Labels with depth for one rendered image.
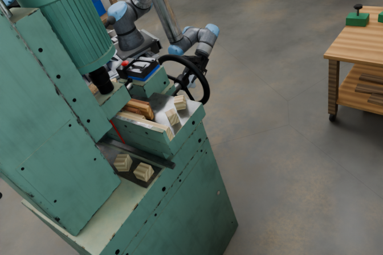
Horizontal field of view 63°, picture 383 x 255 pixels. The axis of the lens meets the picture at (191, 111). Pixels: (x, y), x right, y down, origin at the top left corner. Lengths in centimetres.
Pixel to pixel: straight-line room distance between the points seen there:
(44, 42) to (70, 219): 51
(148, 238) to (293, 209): 93
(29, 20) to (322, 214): 156
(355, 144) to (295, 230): 67
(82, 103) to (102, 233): 39
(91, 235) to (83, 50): 55
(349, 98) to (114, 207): 156
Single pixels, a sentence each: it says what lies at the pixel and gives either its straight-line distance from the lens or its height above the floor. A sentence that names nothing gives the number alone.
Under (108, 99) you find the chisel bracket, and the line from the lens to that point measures 107.
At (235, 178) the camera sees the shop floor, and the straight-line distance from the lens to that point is 197.
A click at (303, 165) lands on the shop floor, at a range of 199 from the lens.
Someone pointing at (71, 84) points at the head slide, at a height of 117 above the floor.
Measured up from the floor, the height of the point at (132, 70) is 100.
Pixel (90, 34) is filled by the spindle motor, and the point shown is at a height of 126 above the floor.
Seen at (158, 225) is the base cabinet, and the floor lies 64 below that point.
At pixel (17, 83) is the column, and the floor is 128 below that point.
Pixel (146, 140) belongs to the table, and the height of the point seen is 88.
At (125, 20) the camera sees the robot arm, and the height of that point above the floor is 98.
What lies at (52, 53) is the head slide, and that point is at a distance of 90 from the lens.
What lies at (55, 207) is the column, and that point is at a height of 94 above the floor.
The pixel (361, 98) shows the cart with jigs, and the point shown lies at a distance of 213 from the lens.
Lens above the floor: 158
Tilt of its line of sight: 39 degrees down
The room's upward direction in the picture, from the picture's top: 20 degrees counter-clockwise
